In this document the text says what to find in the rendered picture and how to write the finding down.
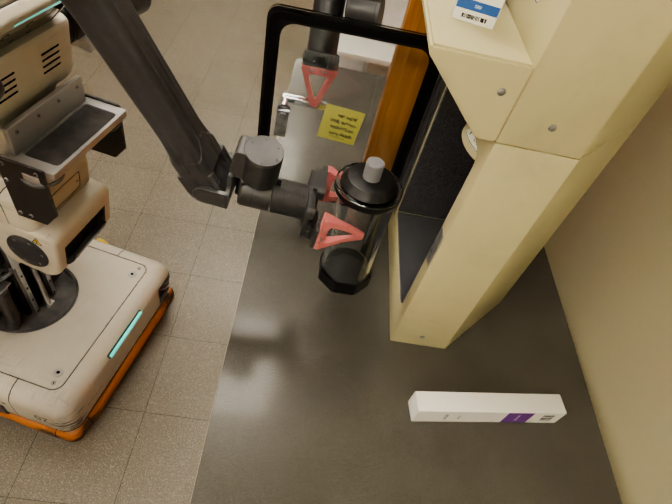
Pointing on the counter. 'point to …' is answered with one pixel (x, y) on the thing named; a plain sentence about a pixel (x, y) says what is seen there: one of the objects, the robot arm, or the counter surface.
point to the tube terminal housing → (537, 156)
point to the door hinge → (423, 130)
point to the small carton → (477, 11)
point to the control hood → (478, 65)
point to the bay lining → (439, 165)
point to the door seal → (349, 32)
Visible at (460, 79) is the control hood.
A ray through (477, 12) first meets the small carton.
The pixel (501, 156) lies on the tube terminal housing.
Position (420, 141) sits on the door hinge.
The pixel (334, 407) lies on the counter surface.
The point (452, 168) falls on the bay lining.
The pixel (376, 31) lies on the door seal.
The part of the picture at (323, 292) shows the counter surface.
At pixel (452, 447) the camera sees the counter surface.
